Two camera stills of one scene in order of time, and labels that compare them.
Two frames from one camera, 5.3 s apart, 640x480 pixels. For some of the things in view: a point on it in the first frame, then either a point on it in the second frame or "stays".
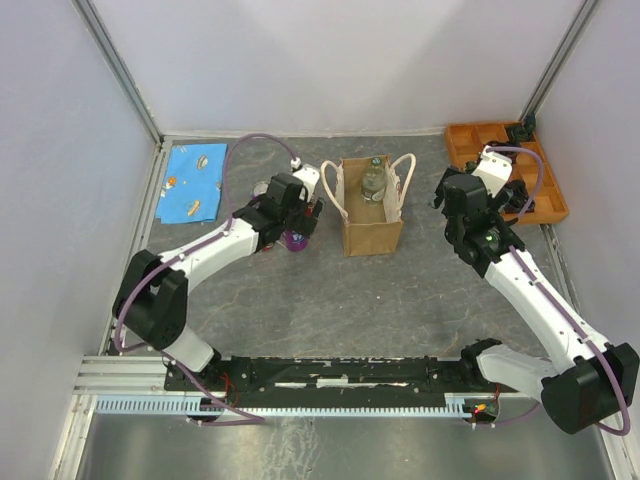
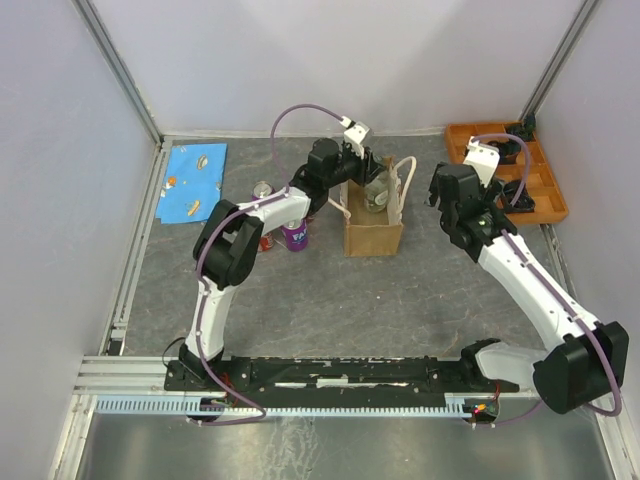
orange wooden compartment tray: x=532 y=174 stays
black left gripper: x=305 y=224 → x=368 y=167
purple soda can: x=259 y=188 stays
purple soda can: x=295 y=242 stays
